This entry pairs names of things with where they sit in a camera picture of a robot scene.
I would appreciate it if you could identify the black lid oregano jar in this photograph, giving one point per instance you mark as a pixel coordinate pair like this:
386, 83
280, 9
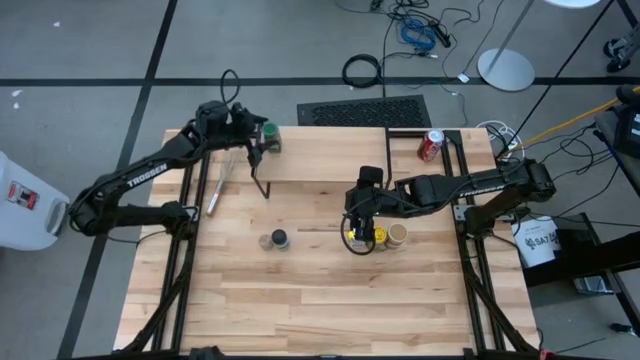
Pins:
280, 237

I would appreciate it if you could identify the red cola can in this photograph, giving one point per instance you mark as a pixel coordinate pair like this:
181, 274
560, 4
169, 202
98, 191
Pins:
431, 147

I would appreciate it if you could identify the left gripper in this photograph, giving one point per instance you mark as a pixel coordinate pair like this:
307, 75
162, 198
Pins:
240, 125

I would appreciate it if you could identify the black perforated floor mat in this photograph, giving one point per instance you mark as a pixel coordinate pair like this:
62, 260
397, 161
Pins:
365, 112

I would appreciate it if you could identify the black power strip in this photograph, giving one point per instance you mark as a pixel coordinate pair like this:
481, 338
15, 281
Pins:
441, 36

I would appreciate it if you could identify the wooden shelf with black frame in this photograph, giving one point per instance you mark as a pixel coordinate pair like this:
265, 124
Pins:
325, 155

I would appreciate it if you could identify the white trash bin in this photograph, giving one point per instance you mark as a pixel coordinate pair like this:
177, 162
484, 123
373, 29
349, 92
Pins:
25, 220

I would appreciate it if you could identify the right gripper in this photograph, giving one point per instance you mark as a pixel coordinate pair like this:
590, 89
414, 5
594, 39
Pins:
372, 205

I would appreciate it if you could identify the white round disc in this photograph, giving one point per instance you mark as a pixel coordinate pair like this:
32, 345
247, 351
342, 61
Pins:
572, 2

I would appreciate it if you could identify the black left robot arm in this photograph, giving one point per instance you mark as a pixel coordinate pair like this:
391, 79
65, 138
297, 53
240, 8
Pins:
145, 175

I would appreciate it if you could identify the tan lid furikake jar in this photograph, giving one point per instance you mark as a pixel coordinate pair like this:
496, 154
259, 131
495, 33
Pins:
397, 234

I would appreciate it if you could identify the small clear glass spice jar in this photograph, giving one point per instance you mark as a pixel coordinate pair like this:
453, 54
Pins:
266, 242

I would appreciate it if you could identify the black aluminium table frame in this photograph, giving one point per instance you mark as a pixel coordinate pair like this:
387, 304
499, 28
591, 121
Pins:
452, 136

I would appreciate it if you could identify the small white tag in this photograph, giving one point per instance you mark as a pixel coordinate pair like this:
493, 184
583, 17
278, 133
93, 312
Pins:
463, 78

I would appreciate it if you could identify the grey round-base pole stand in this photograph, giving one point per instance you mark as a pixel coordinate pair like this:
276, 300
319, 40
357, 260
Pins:
505, 70

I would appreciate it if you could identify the green lid spice jar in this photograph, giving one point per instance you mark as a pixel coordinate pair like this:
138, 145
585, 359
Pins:
272, 135

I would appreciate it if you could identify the yellow lid spice jar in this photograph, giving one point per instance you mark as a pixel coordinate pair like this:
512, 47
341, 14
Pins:
380, 235

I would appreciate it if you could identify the grey metal mounting plate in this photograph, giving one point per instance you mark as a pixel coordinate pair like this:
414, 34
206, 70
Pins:
461, 213

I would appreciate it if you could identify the wheeled equipment base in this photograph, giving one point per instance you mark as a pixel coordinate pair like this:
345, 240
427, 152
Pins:
620, 50

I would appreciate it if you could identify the black metal floor stand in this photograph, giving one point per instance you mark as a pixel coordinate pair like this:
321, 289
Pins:
590, 255

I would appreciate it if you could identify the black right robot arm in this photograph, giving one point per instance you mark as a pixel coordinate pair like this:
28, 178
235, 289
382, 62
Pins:
480, 187

